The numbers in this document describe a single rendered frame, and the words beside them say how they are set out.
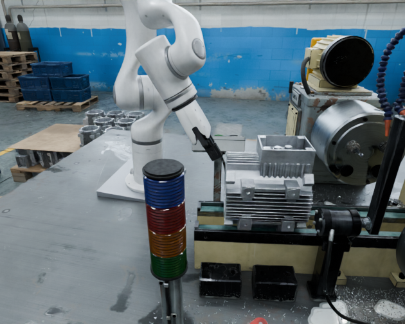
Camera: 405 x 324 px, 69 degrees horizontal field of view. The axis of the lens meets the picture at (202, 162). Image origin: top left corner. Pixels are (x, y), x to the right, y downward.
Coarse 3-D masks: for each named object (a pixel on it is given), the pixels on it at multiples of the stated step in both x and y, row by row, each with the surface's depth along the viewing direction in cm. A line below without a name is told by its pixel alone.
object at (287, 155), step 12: (264, 144) 75; (276, 144) 76; (288, 144) 76; (300, 144) 74; (264, 156) 68; (276, 156) 67; (288, 156) 67; (300, 156) 67; (312, 156) 67; (264, 168) 69; (276, 168) 68; (288, 168) 69; (300, 168) 68
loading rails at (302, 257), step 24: (216, 216) 85; (312, 216) 83; (384, 216) 82; (216, 240) 76; (240, 240) 75; (264, 240) 75; (288, 240) 74; (312, 240) 74; (360, 240) 73; (384, 240) 73; (240, 264) 79; (264, 264) 78; (288, 264) 78; (312, 264) 77; (360, 264) 76; (384, 264) 76
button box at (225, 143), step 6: (216, 138) 94; (222, 138) 94; (228, 138) 94; (234, 138) 94; (240, 138) 94; (192, 144) 95; (198, 144) 95; (222, 144) 94; (228, 144) 94; (234, 144) 94; (240, 144) 94; (192, 150) 95; (198, 150) 95; (204, 150) 94; (222, 150) 94; (228, 150) 94; (234, 150) 94; (240, 150) 94
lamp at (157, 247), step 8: (152, 232) 44; (176, 232) 44; (184, 232) 46; (152, 240) 45; (160, 240) 44; (168, 240) 44; (176, 240) 45; (184, 240) 47; (152, 248) 46; (160, 248) 45; (168, 248) 45; (176, 248) 45; (184, 248) 47; (160, 256) 46; (168, 256) 45
